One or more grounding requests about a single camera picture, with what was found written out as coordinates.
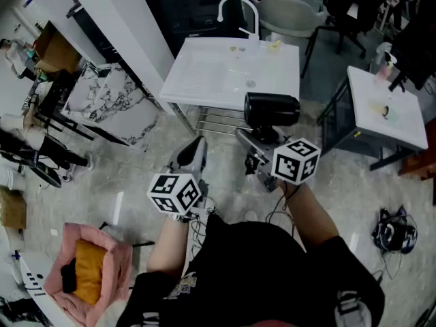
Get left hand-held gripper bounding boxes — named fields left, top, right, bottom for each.
left=146, top=135, right=210, bottom=217

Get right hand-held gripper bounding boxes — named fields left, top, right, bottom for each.
left=234, top=128, right=322, bottom=193

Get black cable bundle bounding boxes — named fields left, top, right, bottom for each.
left=244, top=154, right=258, bottom=176

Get white sink basin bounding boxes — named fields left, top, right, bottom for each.
left=159, top=36, right=300, bottom=111

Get person's right forearm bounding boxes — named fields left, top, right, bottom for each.
left=277, top=181, right=340, bottom=252

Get person's left forearm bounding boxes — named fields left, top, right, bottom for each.
left=146, top=215, right=192, bottom=279

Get black metal basin stand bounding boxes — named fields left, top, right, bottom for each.
left=316, top=76, right=431, bottom=172

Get marble pattern cabinet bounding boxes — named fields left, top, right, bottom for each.
left=61, top=62, right=161, bottom=153

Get pink pet bed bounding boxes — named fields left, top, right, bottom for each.
left=43, top=222, right=134, bottom=327

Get white curved faucet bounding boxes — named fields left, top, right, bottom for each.
left=217, top=0, right=261, bottom=42

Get person's black t-shirt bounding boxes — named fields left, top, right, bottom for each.
left=115, top=213, right=386, bottom=327

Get grey armchair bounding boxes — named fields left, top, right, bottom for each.
left=253, top=0, right=328, bottom=39

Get small white basin top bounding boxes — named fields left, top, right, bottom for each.
left=346, top=65, right=429, bottom=151

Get pink bottle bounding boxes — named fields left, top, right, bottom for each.
left=374, top=62, right=394, bottom=85

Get yellow cushion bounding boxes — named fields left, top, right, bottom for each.
left=72, top=239, right=107, bottom=307

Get large open cardboard box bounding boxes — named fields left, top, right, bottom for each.
left=33, top=22, right=82, bottom=75

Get black pouch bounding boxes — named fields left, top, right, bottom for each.
left=60, top=257, right=78, bottom=294

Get black office chair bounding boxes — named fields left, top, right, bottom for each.
left=301, top=0, right=392, bottom=78

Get small cardboard box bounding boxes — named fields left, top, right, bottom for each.
left=0, top=187, right=28, bottom=230

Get black monitor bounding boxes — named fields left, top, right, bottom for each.
left=390, top=0, right=436, bottom=92

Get white panel black marks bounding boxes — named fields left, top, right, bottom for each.
left=13, top=250, right=71, bottom=327

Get chrome frame stand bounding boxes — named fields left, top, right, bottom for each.
left=170, top=102, right=253, bottom=138

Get thin black cable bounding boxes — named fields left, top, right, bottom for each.
left=188, top=205, right=219, bottom=262
left=265, top=181, right=301, bottom=238

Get black metal frame table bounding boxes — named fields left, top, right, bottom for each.
left=20, top=69, right=97, bottom=143

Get black headset with cables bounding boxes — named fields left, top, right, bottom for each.
left=371, top=205, right=419, bottom=255

